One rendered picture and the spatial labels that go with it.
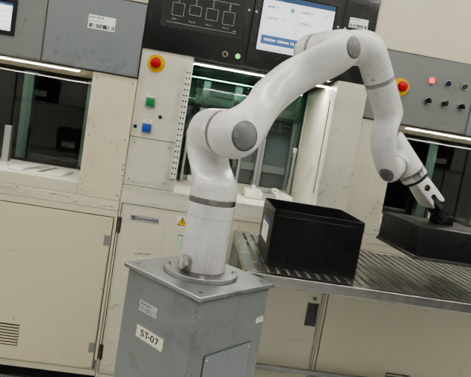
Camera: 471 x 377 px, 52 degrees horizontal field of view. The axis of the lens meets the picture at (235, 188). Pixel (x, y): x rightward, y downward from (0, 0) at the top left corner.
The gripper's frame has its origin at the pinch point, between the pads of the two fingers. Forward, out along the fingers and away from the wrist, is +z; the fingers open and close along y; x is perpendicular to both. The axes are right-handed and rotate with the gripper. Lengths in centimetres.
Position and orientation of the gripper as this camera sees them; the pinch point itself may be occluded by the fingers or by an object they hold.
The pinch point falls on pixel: (439, 216)
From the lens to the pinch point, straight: 173.9
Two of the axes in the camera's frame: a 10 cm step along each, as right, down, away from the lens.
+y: -1.1, -1.2, 9.9
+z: 5.7, 8.0, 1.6
